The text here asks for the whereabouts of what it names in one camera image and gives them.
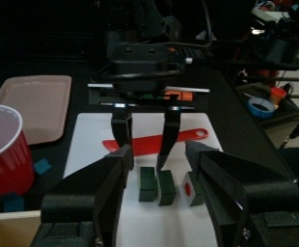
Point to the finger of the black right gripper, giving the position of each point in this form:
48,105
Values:
170,135
121,128

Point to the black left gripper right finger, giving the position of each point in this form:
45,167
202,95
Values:
251,193

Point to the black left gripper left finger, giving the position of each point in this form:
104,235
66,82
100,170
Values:
82,193

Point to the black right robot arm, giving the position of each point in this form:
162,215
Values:
142,19

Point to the red toy knife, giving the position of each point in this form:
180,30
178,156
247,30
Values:
146,143

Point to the white cutting board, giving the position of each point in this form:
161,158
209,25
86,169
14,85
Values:
92,135

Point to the pink rectangular plate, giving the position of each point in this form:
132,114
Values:
30,103

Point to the orange toy block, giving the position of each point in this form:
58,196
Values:
178,95

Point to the blue tape patch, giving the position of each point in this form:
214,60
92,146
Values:
42,166
12,202

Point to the red plastic cup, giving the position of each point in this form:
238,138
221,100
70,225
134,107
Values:
5,173

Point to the blue tape roll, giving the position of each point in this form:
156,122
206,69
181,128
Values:
252,111

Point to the orange container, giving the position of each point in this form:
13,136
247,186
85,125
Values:
277,95

